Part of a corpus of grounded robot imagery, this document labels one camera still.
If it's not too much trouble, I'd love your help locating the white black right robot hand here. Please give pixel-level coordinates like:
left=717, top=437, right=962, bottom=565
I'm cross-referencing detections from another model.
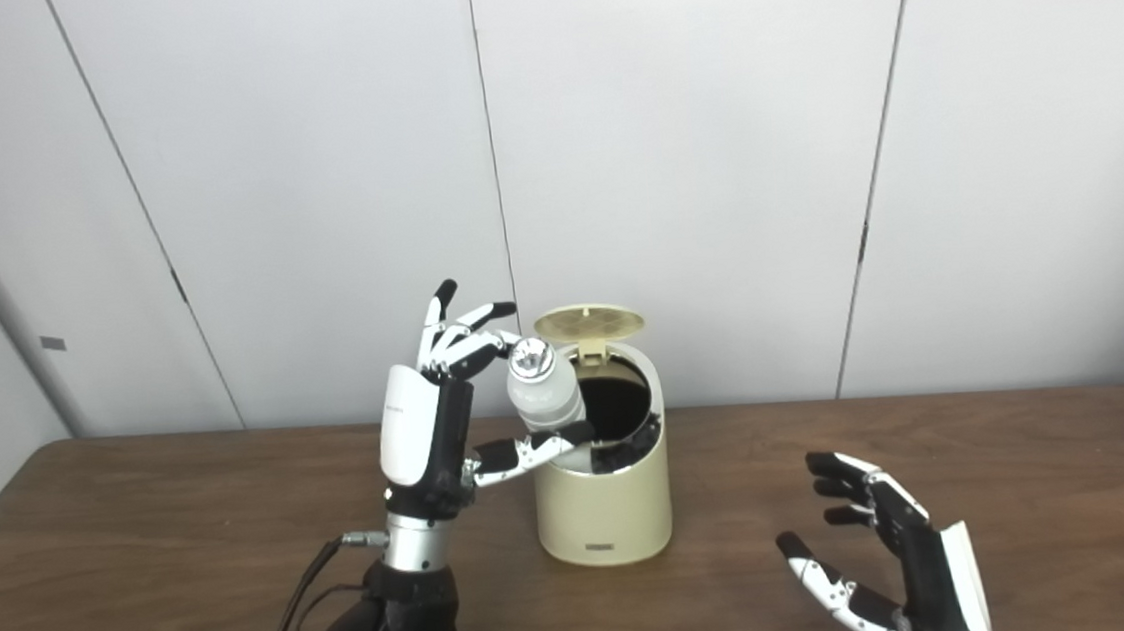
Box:
left=770, top=439, right=993, bottom=631

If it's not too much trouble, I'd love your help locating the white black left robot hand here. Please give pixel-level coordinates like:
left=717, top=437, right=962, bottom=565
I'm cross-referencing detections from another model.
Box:
left=365, top=269, right=603, bottom=526

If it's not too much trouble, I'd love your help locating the small white plastic bottle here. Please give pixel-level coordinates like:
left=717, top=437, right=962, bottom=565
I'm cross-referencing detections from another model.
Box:
left=504, top=333, right=589, bottom=436

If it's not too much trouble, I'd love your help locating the round cream bin lid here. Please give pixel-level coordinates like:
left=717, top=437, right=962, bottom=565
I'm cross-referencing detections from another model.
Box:
left=532, top=299, right=648, bottom=364

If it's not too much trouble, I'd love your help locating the cream lidded trash bin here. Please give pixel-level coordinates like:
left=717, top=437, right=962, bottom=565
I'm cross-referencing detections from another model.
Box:
left=522, top=336, right=678, bottom=572

